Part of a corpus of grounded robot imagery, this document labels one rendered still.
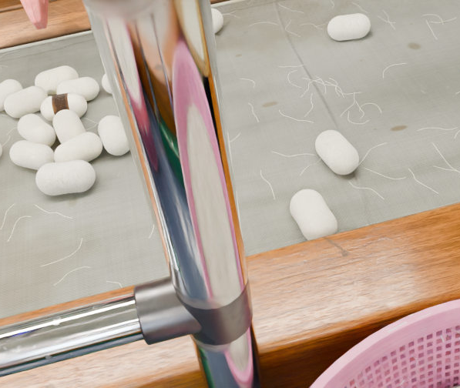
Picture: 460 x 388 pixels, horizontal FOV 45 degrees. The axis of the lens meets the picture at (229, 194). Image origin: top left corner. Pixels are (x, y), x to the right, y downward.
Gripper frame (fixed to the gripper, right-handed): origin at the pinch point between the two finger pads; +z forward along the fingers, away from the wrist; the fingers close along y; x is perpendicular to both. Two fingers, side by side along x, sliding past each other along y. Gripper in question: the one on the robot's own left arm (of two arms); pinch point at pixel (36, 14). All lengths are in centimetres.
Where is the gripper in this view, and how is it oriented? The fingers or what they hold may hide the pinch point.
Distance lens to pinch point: 40.9
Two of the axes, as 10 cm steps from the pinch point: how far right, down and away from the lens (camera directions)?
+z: 2.5, 9.7, -0.4
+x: -0.7, 0.5, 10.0
